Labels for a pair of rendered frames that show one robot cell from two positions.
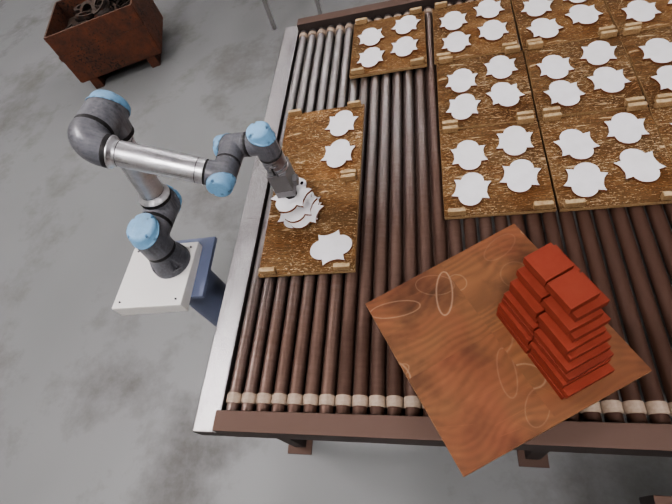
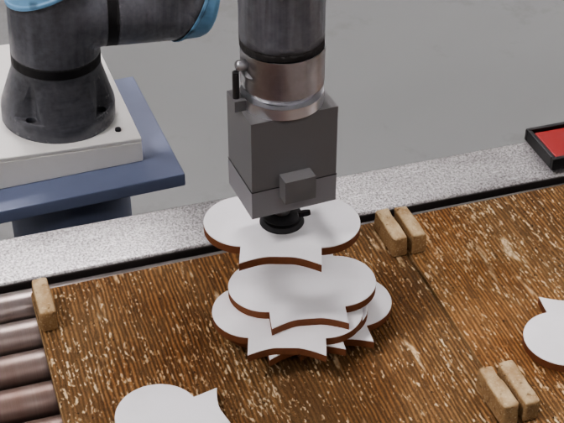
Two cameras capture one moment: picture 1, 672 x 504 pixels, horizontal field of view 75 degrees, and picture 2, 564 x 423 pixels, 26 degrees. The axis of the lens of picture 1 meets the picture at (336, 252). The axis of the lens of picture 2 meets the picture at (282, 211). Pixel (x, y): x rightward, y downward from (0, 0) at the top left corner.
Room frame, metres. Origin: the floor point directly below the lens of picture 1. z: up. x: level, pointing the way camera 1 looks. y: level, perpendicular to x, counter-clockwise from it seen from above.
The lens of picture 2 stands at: (0.42, -0.63, 1.79)
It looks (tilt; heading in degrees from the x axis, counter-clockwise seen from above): 37 degrees down; 47
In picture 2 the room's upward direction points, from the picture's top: straight up
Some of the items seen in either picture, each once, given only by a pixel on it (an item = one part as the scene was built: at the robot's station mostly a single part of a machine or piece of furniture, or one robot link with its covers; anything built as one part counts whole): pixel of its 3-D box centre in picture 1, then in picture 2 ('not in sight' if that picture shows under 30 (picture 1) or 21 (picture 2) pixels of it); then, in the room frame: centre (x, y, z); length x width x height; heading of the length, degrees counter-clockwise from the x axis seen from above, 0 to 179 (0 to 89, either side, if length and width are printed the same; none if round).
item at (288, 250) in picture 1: (311, 225); (261, 362); (1.02, 0.04, 0.93); 0.41 x 0.35 x 0.02; 155
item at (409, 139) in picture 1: (409, 156); not in sight; (1.15, -0.42, 0.90); 1.95 x 0.05 x 0.05; 155
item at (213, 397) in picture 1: (263, 175); (439, 196); (1.42, 0.14, 0.89); 2.08 x 0.09 x 0.06; 155
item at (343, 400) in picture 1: (359, 162); not in sight; (1.24, -0.24, 0.90); 1.95 x 0.05 x 0.05; 155
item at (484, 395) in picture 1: (492, 334); not in sight; (0.35, -0.28, 1.03); 0.50 x 0.50 x 0.02; 4
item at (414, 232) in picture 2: not in sight; (409, 228); (1.28, 0.07, 0.95); 0.06 x 0.02 x 0.03; 65
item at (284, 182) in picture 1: (285, 176); (284, 147); (1.06, 0.05, 1.17); 0.10 x 0.09 x 0.16; 69
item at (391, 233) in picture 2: not in sight; (390, 232); (1.26, 0.08, 0.95); 0.06 x 0.02 x 0.03; 65
